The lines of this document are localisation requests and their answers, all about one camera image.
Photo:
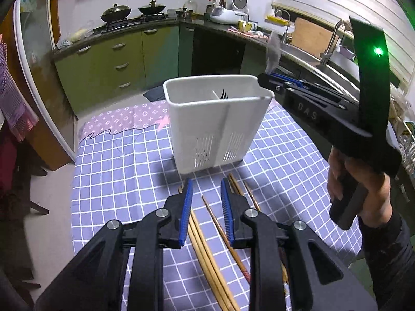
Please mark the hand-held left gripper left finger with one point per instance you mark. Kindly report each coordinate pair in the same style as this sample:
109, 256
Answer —
187, 213

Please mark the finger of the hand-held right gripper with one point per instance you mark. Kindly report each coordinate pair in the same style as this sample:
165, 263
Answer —
291, 80
270, 82

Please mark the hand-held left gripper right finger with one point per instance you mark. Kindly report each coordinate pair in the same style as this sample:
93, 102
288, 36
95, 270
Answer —
227, 213

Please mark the bunch of wooden chopsticks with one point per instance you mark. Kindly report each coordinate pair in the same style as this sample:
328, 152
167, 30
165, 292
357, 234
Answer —
201, 243

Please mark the white plastic utensil holder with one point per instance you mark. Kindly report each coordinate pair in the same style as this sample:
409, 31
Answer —
194, 126

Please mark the person's right forearm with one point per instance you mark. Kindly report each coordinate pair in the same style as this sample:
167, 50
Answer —
389, 259

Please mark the person's right hand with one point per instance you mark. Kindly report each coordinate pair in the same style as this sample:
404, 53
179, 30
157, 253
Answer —
379, 194

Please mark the steel kitchen sink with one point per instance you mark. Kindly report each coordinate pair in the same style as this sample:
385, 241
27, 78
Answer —
324, 68

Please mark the black fork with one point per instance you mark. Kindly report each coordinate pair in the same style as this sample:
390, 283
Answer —
223, 94

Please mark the wooden cutting board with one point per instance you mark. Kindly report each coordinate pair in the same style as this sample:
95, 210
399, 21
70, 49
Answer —
313, 35

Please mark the striped dish cloth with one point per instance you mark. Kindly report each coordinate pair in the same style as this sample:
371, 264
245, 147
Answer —
248, 34

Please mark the small steel faucet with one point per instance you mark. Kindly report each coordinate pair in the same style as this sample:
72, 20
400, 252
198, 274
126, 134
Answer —
287, 22

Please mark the tall steel faucet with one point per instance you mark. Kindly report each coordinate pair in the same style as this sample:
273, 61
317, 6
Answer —
334, 39

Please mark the yellow sink caddy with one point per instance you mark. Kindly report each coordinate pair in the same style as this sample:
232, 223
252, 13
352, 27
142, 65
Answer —
278, 20

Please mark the dark glossy cabinet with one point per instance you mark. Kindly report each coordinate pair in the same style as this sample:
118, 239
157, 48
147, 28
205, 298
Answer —
217, 51

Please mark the yellow cup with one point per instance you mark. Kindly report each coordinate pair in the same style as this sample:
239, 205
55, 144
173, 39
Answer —
243, 25

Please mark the checkered purple tablecloth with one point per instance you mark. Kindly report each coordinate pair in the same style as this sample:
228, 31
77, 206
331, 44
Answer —
129, 175

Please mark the flat white kitchen appliance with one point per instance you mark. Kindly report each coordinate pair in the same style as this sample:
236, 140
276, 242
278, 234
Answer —
227, 15

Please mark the small steel pot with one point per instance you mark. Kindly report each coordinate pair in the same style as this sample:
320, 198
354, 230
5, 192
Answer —
184, 13

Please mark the clear oil bottle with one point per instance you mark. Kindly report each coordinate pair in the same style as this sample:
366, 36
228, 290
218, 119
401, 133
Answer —
190, 3

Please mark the blue-grey floor rug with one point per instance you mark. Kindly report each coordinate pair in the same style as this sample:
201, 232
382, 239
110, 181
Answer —
155, 93

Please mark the small black wok with lid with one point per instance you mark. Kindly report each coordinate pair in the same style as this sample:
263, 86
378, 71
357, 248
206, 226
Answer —
151, 8

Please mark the black gas stove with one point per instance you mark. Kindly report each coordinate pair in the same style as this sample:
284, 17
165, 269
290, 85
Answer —
129, 23

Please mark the dark wooden chair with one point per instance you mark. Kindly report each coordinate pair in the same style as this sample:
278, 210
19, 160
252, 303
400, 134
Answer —
29, 181

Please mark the green kitchen cabinets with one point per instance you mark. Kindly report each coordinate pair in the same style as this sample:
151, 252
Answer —
107, 64

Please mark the large black wok with lid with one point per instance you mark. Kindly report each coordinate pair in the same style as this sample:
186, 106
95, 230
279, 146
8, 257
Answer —
115, 12

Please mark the plastic bag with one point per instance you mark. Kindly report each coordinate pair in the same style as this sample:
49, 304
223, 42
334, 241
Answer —
79, 34

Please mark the hanging purple checked cloth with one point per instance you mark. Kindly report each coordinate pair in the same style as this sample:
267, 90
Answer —
14, 103

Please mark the glass sliding door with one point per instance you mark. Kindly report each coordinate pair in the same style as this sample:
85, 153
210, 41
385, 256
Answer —
32, 71

